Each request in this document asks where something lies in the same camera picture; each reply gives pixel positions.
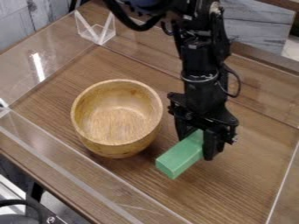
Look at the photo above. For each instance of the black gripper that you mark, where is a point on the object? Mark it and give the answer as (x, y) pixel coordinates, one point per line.
(199, 110)

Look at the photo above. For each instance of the green rectangular block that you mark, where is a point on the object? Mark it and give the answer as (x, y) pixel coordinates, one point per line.
(181, 156)

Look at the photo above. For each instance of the brown wooden bowl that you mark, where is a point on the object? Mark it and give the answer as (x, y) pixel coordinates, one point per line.
(116, 116)

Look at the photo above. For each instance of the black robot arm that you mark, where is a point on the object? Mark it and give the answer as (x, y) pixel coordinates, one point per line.
(195, 23)

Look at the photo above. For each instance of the black metal table leg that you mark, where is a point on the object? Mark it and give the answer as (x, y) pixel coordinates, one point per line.
(45, 216)

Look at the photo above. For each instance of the clear acrylic tray wall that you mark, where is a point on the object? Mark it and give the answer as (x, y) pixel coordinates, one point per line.
(86, 186)

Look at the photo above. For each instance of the clear acrylic corner bracket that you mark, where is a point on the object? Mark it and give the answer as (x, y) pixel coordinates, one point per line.
(98, 34)

